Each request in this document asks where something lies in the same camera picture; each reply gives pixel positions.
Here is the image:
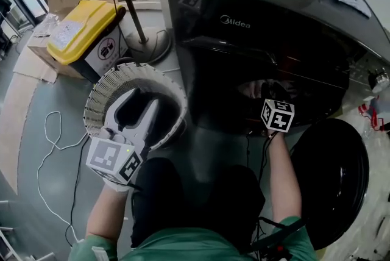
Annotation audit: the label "pile of clear plastic bottles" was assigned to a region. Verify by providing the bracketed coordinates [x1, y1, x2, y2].
[357, 68, 390, 133]

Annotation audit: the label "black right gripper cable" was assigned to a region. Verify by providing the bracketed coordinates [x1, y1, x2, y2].
[244, 130, 282, 255]

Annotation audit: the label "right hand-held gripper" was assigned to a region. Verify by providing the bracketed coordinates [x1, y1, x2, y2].
[260, 98, 296, 134]

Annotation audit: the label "black standing fan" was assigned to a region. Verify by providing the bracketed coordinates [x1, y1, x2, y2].
[42, 0, 173, 65]

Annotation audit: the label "black washing machine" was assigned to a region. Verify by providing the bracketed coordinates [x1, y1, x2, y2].
[166, 0, 390, 251]

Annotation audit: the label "white shirt strap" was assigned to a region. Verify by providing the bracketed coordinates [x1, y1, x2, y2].
[91, 245, 106, 261]

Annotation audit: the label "pink striped clothes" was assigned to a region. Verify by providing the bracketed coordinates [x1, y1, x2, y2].
[242, 80, 261, 100]

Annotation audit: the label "yellow lid trash bin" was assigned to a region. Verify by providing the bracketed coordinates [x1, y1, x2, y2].
[46, 0, 129, 84]

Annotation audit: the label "large brown cardboard box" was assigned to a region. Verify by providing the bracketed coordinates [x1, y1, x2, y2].
[27, 12, 90, 81]

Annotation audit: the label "white floor cable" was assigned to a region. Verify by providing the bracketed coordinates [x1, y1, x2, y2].
[37, 110, 90, 243]

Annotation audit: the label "person's left hand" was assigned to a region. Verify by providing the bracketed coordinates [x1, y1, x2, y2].
[99, 126, 135, 148]

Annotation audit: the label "person's black trousers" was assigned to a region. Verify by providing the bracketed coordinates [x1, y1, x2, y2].
[130, 157, 266, 249]

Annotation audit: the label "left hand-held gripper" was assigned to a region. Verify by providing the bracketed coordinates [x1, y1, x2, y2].
[86, 88, 160, 185]

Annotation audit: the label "black power cable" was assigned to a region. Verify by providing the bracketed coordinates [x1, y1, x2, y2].
[64, 137, 90, 249]

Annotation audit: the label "person's left forearm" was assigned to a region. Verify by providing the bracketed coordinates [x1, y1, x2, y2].
[85, 179, 132, 241]

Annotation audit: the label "wide cardboard floor sheet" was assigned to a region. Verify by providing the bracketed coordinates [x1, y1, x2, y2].
[12, 45, 59, 84]

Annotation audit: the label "white laundry basket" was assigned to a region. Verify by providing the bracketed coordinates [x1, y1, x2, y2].
[82, 62, 188, 152]

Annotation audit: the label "person's right forearm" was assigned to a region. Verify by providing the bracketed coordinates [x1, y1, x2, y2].
[266, 130, 303, 226]

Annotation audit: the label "person's green shirt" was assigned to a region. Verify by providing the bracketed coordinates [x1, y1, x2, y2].
[68, 216, 319, 261]

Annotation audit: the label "long cardboard floor sheet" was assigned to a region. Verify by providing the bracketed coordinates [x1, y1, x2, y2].
[0, 73, 39, 195]

